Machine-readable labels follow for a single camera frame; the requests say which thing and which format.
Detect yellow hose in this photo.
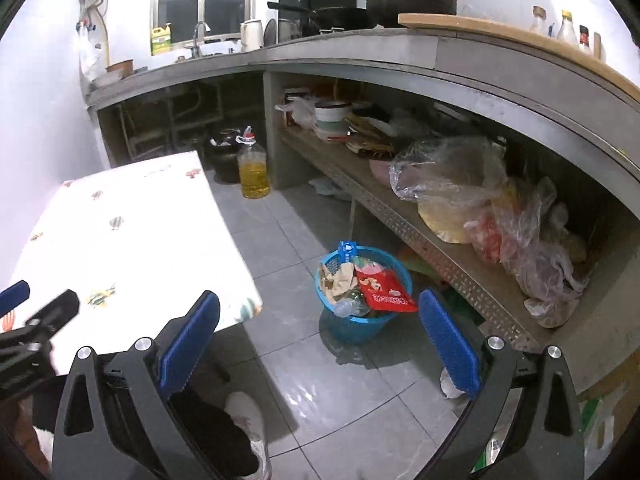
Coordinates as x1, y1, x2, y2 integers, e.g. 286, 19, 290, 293
99, 0, 112, 69

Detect pink bowl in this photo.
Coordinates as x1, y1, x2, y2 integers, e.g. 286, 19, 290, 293
369, 157, 402, 187

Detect steel pot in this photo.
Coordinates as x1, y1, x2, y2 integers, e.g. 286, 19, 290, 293
265, 17, 301, 44

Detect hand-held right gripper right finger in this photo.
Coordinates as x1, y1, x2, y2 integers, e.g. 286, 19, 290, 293
417, 287, 586, 480

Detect green white packet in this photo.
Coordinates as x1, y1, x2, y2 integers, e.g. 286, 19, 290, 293
475, 395, 617, 477

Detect dark clay jar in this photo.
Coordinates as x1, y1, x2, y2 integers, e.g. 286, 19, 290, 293
207, 127, 244, 184

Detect yellow round plate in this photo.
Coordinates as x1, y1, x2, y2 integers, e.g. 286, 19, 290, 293
417, 195, 482, 244

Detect stack of white bowls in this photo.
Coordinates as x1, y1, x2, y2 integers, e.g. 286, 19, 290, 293
314, 100, 354, 142

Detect green plastic bottle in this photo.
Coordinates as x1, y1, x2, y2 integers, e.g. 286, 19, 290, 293
332, 287, 376, 318

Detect tan paper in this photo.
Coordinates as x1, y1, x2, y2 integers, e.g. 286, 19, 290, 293
320, 260, 359, 299

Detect yellow detergent jug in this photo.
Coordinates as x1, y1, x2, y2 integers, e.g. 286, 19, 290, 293
151, 23, 173, 56

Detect concrete kitchen counter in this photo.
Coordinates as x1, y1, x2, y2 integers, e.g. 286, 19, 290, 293
82, 25, 640, 401

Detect metal faucet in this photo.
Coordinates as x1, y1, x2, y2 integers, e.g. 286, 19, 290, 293
191, 21, 212, 59

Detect crumpled bag with red contents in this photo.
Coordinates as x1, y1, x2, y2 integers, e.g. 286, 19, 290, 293
465, 177, 592, 302

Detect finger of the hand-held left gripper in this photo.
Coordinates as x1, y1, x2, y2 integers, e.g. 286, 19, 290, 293
0, 280, 31, 317
0, 289, 81, 356

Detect woven bamboo items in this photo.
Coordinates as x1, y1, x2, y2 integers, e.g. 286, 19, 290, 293
345, 112, 402, 157

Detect white rag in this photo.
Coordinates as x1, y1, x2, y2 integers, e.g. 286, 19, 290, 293
307, 176, 352, 202

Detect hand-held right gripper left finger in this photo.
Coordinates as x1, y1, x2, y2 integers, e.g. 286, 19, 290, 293
52, 290, 221, 480

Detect cooking oil bottle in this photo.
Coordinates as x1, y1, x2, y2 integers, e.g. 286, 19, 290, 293
236, 127, 271, 200

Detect red snack bag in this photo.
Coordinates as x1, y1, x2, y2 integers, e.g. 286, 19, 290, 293
355, 257, 418, 314

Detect brown bowl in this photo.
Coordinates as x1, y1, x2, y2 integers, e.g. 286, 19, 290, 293
105, 59, 136, 79

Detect clear bottle yellow cap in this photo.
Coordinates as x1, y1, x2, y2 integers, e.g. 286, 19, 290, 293
556, 10, 580, 49

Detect printed table cover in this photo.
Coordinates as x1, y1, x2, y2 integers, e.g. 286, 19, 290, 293
10, 150, 264, 377

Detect hanging white plastic bag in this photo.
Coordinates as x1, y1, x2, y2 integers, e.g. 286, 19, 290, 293
77, 20, 104, 82

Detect blue plastic basket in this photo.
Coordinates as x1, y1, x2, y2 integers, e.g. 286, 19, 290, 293
315, 246, 413, 345

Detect under-sink pipe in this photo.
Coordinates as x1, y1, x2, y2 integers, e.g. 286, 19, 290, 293
170, 85, 224, 137

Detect white kettle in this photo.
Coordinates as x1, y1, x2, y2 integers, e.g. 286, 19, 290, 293
240, 19, 264, 52

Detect white shoe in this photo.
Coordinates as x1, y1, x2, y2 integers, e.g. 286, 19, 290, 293
225, 392, 273, 480
440, 367, 471, 401

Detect large clear plastic bag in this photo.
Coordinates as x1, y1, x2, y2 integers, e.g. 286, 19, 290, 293
390, 136, 509, 204

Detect black trouser leg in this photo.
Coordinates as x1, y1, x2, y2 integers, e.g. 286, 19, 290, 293
172, 387, 261, 479

